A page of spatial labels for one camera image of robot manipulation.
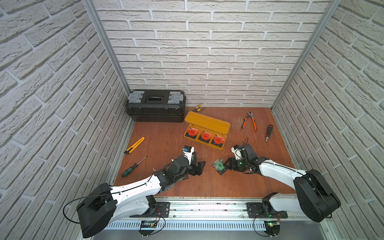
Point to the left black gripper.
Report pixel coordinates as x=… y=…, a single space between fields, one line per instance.
x=193 y=167

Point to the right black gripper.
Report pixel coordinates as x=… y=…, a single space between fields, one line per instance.
x=231 y=164

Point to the green tea bag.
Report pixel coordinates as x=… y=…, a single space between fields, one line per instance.
x=219 y=166

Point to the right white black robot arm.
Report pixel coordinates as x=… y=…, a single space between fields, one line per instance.
x=314 y=197

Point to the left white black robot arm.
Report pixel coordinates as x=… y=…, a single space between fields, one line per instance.
x=107 y=204

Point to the yellow two-tier wooden shelf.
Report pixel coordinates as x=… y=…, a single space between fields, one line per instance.
x=207 y=124

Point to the yellow utility knife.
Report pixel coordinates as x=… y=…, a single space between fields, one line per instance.
x=134 y=146

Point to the right green circuit board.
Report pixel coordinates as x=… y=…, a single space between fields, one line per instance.
x=272 y=224

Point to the green circuit board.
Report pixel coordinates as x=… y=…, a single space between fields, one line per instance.
x=272 y=224
x=148 y=224

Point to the left green circuit board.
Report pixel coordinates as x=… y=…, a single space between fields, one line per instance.
x=148 y=224

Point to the black plastic toolbox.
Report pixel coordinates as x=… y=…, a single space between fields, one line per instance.
x=167 y=106

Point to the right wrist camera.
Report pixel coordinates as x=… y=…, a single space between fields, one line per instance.
x=237 y=153

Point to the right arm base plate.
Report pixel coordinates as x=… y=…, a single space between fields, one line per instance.
x=258 y=210

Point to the black orange screwdriver handle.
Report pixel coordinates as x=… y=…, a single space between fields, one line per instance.
x=269 y=131

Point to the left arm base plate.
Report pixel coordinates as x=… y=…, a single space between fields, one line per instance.
x=162 y=209

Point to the yellow handled pliers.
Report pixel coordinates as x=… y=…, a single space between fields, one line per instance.
x=199 y=108

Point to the aluminium front rail frame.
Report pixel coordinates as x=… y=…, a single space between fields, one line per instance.
x=207 y=208

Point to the green handled screwdriver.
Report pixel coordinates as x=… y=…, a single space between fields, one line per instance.
x=131 y=169

